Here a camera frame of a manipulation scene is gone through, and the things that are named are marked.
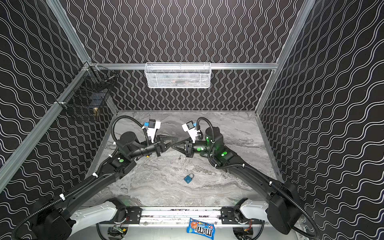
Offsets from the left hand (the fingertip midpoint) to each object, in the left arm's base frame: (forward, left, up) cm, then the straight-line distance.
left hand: (179, 140), depth 62 cm
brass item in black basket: (+21, +49, -4) cm, 54 cm away
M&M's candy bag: (-26, -10, -34) cm, 44 cm away
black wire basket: (+43, +64, -4) cm, 77 cm away
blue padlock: (-2, -2, -34) cm, 34 cm away
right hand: (0, +4, -5) cm, 6 cm away
